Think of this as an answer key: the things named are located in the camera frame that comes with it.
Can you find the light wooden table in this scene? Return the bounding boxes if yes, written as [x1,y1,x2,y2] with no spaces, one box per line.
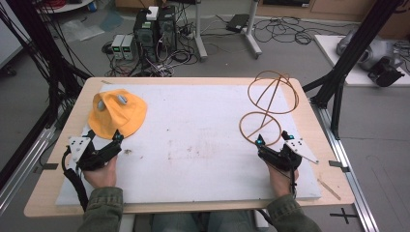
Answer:
[23,75,356,218]

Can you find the tangle of cables by towers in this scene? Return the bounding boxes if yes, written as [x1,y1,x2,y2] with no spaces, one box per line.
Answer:
[101,38,202,78]

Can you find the copper wire hat stand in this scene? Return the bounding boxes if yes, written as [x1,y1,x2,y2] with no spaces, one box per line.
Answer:
[238,70,301,147]

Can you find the white foam mat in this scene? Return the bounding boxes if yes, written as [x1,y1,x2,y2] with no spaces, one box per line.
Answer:
[54,83,323,208]

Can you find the black device on platform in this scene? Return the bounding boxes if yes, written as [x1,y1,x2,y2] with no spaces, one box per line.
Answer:
[366,55,406,88]

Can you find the thin wooden stick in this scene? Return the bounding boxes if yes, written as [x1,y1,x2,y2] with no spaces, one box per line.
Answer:
[316,178,342,201]

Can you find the grey rounded shell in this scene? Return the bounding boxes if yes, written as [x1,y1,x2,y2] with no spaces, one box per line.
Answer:
[336,29,404,73]

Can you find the person's right hand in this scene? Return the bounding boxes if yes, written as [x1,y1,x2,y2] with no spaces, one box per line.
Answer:
[266,161,300,199]

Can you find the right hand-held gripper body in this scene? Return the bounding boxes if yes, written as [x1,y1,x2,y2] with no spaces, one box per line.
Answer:
[256,137,320,173]

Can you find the person's left hand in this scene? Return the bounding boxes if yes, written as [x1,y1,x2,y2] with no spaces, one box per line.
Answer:
[82,156,118,190]

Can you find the tangle of black floor cables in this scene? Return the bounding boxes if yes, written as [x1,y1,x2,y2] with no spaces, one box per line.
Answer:
[216,14,356,46]

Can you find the grey bench power supply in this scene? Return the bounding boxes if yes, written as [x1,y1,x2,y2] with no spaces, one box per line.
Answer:
[110,34,126,61]
[121,34,136,61]

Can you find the white metal stand leg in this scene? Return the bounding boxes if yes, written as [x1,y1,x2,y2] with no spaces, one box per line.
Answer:
[242,0,264,60]
[192,0,209,63]

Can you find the black frame with cable bundle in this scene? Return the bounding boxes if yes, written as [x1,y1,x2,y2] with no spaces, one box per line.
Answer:
[0,0,95,191]

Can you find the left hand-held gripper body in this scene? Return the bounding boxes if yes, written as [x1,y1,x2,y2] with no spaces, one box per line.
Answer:
[66,136,123,172]

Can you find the flat black box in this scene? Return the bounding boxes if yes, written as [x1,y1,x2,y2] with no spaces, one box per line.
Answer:
[225,13,250,34]

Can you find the black computer tower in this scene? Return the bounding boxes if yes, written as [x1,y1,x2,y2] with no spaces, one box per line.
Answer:
[132,8,160,64]
[156,5,179,54]

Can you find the thick black gripper cable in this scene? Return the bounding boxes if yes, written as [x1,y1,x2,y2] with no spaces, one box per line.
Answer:
[61,146,90,214]

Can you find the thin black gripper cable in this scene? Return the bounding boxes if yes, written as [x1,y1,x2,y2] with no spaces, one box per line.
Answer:
[270,160,298,198]

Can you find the person's legs in jeans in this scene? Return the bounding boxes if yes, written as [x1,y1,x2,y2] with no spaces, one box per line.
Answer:
[150,210,259,232]

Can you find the silver aluminium rail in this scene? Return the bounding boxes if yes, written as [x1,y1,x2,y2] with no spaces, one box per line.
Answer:
[0,124,59,217]
[309,96,381,232]

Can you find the white platform board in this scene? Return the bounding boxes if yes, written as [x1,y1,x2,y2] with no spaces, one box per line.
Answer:
[313,34,410,88]

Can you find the white box on tower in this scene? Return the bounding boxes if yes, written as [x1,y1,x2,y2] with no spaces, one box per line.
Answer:
[145,5,161,21]

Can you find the black metal frame strut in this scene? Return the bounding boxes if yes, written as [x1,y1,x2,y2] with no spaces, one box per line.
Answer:
[301,0,405,140]

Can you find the yellow hat with grey ears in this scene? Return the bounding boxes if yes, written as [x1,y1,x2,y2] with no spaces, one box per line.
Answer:
[87,88,149,140]

